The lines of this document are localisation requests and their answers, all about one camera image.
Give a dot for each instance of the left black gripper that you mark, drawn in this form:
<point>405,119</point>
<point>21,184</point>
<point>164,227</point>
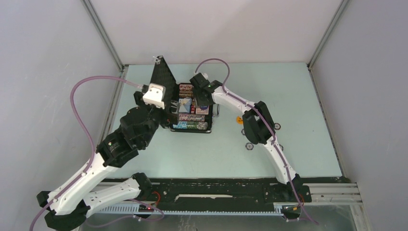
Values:
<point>167,118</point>

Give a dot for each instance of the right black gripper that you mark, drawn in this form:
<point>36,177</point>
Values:
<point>197,99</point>

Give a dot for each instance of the red playing card deck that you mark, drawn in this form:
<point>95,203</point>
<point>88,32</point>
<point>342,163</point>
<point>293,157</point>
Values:
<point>202,110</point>

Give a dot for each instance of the orange big blind button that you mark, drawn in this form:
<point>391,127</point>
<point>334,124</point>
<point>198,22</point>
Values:
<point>239,120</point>

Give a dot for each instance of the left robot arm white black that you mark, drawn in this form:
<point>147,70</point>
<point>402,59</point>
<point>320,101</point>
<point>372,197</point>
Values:
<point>68,206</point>

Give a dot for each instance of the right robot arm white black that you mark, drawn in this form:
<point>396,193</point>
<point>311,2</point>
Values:
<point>258,125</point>

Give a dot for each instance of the pink chip row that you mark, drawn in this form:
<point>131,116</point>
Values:
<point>191,117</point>

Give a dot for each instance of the blue playing card deck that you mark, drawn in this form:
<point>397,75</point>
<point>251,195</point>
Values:
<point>185,105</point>

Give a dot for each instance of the blue green chip row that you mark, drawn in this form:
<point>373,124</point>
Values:
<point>191,125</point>

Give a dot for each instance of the red dice strip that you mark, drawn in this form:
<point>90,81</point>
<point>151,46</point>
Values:
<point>193,108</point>

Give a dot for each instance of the black poker case base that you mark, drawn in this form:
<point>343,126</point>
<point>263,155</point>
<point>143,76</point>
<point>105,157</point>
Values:
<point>208,119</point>

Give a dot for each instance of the top red chip row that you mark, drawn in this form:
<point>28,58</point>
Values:
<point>185,87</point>

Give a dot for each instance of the silver case handle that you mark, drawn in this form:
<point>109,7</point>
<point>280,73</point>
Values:
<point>216,110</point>

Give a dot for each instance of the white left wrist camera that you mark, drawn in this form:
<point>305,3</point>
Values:
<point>155,96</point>

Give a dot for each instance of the white cable duct strip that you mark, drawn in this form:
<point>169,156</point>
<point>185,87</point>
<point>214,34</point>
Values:
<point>135,209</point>

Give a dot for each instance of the aluminium rail frame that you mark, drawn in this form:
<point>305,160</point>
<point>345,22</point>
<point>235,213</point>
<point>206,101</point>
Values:
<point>331,193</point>

